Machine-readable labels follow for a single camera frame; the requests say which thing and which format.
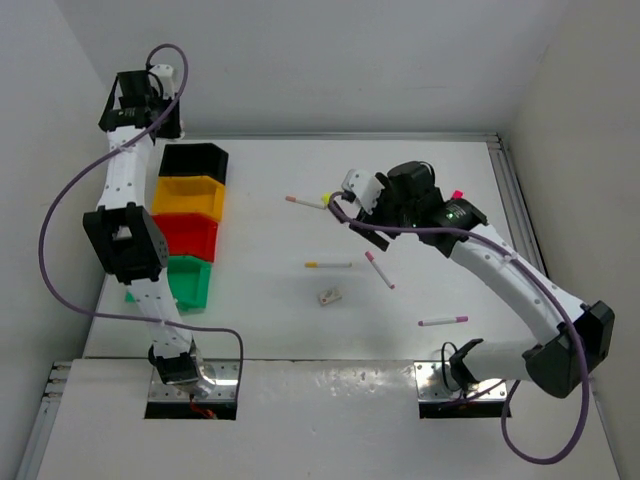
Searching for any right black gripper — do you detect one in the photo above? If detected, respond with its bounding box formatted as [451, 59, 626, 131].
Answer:
[348, 174, 417, 249]

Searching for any white eraser block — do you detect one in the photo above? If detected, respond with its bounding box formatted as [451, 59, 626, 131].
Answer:
[317, 287, 343, 306]

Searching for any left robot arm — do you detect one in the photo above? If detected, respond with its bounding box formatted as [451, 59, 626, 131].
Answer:
[83, 64, 201, 391]

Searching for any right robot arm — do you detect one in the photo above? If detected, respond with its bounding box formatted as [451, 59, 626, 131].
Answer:
[342, 161, 615, 398]

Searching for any white pen pink cap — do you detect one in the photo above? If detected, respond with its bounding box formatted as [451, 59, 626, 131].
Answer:
[365, 251, 395, 290]

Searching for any black storage bin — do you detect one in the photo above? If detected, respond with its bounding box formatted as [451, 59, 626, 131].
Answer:
[159, 143, 229, 185]

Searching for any white pen yellow cap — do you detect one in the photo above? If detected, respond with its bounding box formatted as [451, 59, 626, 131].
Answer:
[304, 261, 353, 269]

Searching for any yellow storage bin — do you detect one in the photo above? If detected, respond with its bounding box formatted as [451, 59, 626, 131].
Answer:
[152, 176, 225, 222]

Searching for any white pen orange cap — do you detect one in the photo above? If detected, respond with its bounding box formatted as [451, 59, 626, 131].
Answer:
[285, 196, 326, 210]

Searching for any red storage bin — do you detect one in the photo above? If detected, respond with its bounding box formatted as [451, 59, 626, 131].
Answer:
[153, 213, 218, 263]

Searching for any white pen purple cap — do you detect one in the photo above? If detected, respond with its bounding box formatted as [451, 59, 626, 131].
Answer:
[417, 316, 469, 327]

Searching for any green storage bin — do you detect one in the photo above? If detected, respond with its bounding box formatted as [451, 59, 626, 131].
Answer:
[125, 256, 212, 316]

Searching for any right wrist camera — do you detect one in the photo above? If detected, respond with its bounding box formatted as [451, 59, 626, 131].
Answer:
[341, 169, 384, 215]

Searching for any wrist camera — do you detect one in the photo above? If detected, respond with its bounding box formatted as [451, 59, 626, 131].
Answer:
[149, 64, 178, 99]
[341, 169, 384, 215]

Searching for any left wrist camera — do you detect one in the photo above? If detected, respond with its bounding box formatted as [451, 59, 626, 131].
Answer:
[149, 64, 178, 99]

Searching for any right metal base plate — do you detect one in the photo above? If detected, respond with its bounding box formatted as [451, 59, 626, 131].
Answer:
[413, 361, 507, 404]

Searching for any metal base plate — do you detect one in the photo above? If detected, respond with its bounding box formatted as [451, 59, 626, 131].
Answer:
[413, 361, 507, 404]
[147, 359, 239, 403]

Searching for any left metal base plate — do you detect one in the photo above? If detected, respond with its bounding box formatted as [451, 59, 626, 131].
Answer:
[147, 359, 239, 403]

